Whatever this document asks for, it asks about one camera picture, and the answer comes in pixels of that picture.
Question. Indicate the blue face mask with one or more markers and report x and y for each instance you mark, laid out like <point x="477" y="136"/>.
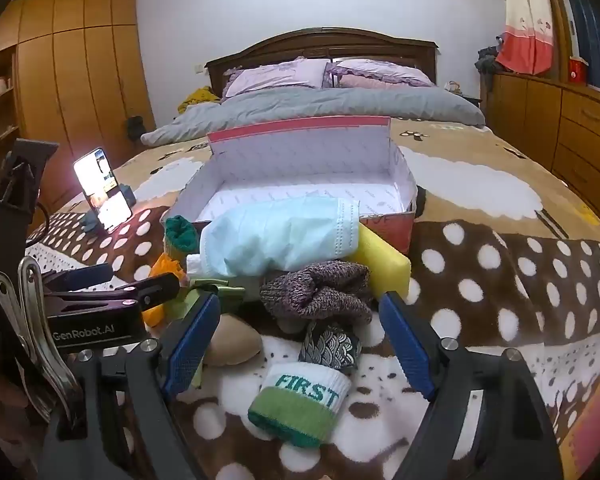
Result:
<point x="270" y="235"/>

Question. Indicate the orange cloth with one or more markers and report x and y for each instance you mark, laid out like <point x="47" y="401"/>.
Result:
<point x="164" y="266"/>

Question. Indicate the white towel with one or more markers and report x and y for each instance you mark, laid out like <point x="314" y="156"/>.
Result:
<point x="195" y="264"/>

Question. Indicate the cardboard shoe box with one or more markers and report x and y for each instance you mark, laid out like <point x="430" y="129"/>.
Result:
<point x="300" y="160"/>

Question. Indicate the wooden wardrobe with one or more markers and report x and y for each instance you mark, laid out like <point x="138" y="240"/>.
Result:
<point x="80" y="85"/>

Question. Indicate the brown printed blanket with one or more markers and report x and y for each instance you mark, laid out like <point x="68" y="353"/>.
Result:
<point x="480" y="260"/>

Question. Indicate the yellow sponge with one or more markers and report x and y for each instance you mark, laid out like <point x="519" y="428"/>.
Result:
<point x="380" y="260"/>

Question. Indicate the olive green cloth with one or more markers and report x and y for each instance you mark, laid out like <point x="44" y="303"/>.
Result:
<point x="227" y="297"/>

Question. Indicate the white and green sock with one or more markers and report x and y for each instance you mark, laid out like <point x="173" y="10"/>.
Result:
<point x="295" y="405"/>

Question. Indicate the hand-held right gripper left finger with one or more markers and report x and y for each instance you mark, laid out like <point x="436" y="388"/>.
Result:
<point x="190" y="341"/>

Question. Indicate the yellow knitted cloth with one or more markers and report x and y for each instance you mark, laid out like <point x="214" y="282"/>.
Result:
<point x="197" y="100"/>

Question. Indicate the dark wave patterned sock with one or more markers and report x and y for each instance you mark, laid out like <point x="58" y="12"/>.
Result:
<point x="330" y="345"/>

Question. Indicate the grey phone stand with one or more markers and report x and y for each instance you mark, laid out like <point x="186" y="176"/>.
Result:
<point x="91" y="220"/>

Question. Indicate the dark clothes pile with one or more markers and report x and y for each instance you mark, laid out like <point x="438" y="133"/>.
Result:
<point x="487" y="57"/>

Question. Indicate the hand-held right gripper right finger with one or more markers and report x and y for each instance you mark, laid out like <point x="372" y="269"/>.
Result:
<point x="407" y="345"/>

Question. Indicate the wooden dresser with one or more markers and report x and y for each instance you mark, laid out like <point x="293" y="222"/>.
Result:
<point x="580" y="125"/>

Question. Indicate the grey duvet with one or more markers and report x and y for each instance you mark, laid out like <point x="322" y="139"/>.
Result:
<point x="330" y="105"/>

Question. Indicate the lilac pillow with purple trim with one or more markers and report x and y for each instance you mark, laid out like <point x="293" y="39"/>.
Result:
<point x="380" y="67"/>

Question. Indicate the cream and coral curtain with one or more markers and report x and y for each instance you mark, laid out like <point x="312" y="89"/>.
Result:
<point x="525" y="15"/>

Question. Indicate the pink striped pillow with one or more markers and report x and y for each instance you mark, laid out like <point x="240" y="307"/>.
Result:
<point x="380" y="82"/>

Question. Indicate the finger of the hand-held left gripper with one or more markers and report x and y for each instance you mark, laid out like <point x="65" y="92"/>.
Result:
<point x="90" y="275"/>
<point x="152" y="290"/>

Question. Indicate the dark green sock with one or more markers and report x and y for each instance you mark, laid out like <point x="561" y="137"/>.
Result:
<point x="180" y="232"/>

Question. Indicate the lit smartphone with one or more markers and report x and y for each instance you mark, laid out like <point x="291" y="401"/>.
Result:
<point x="97" y="170"/>

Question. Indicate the dark wooden headboard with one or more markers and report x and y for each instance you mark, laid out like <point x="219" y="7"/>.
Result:
<point x="330" y="40"/>

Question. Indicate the purple grey knitted sock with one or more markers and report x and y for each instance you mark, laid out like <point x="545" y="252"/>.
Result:
<point x="315" y="290"/>

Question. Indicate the red container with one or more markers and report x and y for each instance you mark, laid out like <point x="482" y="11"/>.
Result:
<point x="577" y="70"/>

